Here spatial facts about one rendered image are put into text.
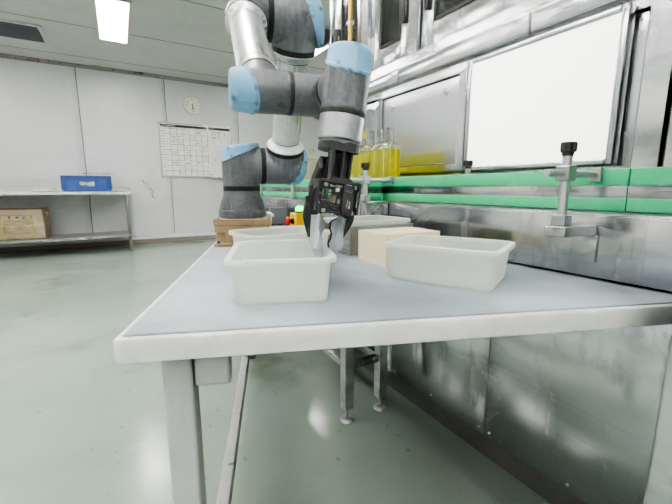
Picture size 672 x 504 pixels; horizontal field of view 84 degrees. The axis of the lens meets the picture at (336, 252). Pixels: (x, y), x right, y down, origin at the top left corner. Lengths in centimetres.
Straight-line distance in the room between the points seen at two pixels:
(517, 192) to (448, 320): 51
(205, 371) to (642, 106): 102
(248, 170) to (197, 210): 593
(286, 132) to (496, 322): 82
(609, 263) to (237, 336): 69
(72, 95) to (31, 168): 123
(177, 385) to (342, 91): 50
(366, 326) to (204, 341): 21
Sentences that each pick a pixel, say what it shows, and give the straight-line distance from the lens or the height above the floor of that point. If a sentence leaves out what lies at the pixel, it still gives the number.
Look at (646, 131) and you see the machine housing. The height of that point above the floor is 105.
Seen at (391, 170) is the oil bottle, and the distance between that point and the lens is 136.
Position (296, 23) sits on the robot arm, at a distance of 106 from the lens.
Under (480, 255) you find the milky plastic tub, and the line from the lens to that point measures 67.
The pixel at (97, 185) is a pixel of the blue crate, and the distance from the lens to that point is 638.
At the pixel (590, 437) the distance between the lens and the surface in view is 126.
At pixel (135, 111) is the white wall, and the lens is 711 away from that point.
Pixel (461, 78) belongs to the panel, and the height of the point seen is 127.
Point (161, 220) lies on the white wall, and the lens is 705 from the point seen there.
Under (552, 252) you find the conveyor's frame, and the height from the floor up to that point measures 79.
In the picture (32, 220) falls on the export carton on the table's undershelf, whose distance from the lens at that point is 646.
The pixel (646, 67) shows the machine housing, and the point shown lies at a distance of 111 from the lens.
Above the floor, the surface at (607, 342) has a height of 56.
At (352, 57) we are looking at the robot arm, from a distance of 65.
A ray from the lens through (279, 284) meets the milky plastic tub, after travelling 58.
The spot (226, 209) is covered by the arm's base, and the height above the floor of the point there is 86.
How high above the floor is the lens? 93
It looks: 10 degrees down
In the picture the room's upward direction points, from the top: straight up
